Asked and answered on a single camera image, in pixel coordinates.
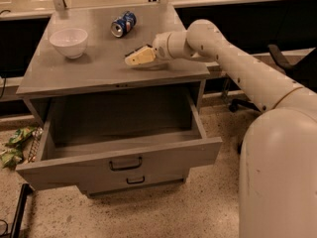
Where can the green chip bag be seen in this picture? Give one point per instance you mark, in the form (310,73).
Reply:
(13,154)

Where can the black metal stand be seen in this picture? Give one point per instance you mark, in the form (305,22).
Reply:
(13,230)

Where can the grey drawer cabinet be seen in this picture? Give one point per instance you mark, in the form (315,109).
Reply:
(101,68)

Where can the black drawer handle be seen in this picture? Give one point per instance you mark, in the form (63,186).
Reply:
(135,180)
(125,164)

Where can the dark blue rxbar wrapper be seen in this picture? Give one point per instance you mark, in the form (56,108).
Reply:
(137,49)

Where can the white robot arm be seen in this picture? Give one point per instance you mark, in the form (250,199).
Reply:
(278,162)

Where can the white ceramic bowl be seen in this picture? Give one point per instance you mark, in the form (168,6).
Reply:
(70,42)

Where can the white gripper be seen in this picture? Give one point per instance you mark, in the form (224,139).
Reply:
(160,48)

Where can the black office chair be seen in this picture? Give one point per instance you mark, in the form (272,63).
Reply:
(304,70)

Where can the black lower drawer handle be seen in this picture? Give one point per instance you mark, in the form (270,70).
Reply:
(135,180)

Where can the open grey top drawer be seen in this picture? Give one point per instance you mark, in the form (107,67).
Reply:
(83,133)

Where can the blue soda can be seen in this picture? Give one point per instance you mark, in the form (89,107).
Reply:
(122,25)

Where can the black top drawer handle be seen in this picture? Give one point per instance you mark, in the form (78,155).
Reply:
(125,164)

